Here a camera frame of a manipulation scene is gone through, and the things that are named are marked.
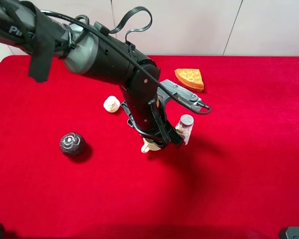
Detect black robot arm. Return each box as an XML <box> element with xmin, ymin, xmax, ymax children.
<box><xmin>0</xmin><ymin>0</ymin><xmax>183</xmax><ymax>148</ymax></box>

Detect dark carved round ball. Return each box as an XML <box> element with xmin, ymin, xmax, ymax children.
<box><xmin>59</xmin><ymin>132</ymin><xmax>86</xmax><ymax>157</ymax></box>

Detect orange cake slice toy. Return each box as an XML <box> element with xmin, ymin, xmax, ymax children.
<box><xmin>174</xmin><ymin>69</ymin><xmax>204</xmax><ymax>92</ymax></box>

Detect dark base bottom right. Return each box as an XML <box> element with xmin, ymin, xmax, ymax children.
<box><xmin>279</xmin><ymin>227</ymin><xmax>299</xmax><ymax>239</ymax></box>

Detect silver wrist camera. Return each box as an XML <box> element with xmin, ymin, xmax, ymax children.
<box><xmin>161</xmin><ymin>79</ymin><xmax>211</xmax><ymax>115</ymax></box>

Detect white ceramic cup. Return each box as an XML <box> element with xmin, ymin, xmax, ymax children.
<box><xmin>141</xmin><ymin>137</ymin><xmax>165</xmax><ymax>153</ymax></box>

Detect red velvet table cloth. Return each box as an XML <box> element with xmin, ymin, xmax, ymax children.
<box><xmin>0</xmin><ymin>56</ymin><xmax>299</xmax><ymax>239</ymax></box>

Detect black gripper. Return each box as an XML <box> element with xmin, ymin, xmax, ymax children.
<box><xmin>121</xmin><ymin>98</ymin><xmax>184</xmax><ymax>146</ymax></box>

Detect clear candy bottle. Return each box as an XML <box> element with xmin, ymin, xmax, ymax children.
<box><xmin>175</xmin><ymin>115</ymin><xmax>194</xmax><ymax>145</ymax></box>

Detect white rubber duck toy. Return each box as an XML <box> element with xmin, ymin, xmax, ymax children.
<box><xmin>103</xmin><ymin>96</ymin><xmax>120</xmax><ymax>113</ymax></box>

